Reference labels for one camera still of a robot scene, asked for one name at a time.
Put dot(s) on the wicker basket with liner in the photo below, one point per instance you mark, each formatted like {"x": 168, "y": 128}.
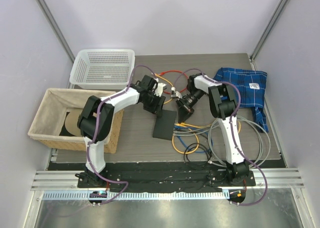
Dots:
{"x": 51, "y": 114}

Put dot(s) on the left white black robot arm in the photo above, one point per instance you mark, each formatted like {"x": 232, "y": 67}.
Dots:
{"x": 96, "y": 119}

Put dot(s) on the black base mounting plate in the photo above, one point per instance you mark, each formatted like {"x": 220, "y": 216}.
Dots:
{"x": 166, "y": 176}

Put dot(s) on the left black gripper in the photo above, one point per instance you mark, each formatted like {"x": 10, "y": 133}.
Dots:
{"x": 156, "y": 108}

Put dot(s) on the aluminium frame rail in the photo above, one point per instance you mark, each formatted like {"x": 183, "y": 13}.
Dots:
{"x": 272, "y": 178}

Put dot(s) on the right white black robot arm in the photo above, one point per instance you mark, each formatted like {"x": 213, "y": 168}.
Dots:
{"x": 224, "y": 107}

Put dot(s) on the white perforated plastic basket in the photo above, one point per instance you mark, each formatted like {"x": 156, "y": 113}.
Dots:
{"x": 102, "y": 69}

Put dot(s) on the black network switch box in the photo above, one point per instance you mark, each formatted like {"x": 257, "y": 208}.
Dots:
{"x": 164, "y": 125}

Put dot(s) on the blue plaid cloth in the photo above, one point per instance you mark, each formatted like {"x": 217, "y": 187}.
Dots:
{"x": 252, "y": 86}

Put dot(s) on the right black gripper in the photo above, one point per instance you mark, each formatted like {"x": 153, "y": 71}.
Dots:
{"x": 185, "y": 111}

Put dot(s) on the white slotted cable duct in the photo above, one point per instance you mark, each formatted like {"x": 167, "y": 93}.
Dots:
{"x": 98, "y": 195}

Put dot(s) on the brown tape roll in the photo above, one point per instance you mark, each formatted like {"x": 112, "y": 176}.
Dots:
{"x": 71, "y": 123}

